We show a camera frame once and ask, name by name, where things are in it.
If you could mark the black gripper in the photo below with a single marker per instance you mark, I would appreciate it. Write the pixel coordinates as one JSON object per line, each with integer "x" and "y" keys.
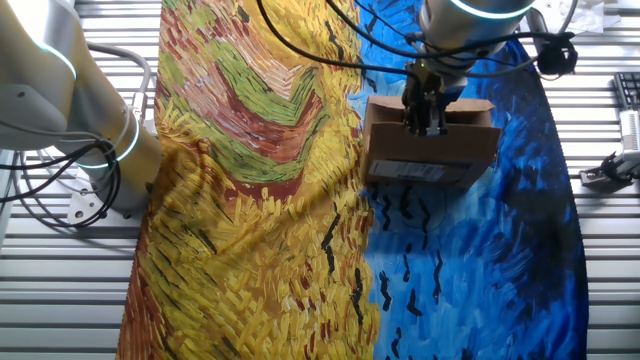
{"x": 432, "y": 82}

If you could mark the brown cardboard box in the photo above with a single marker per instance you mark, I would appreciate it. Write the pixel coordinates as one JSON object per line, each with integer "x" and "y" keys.
{"x": 450, "y": 150}

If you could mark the small metal clamp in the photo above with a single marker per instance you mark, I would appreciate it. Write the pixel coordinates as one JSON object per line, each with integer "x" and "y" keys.
{"x": 595, "y": 176}

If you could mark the white paper sheets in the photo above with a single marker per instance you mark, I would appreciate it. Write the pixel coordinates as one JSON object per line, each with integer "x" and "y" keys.
{"x": 590, "y": 15}

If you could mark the black keyboard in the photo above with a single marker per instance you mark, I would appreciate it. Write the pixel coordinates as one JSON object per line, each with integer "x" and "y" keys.
{"x": 629, "y": 90}

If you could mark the Van Gogh print cloth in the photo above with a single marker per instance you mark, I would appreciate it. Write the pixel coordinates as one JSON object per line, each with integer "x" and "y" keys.
{"x": 250, "y": 250}

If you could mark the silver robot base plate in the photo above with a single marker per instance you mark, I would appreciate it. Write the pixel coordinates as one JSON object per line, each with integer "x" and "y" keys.
{"x": 82, "y": 205}

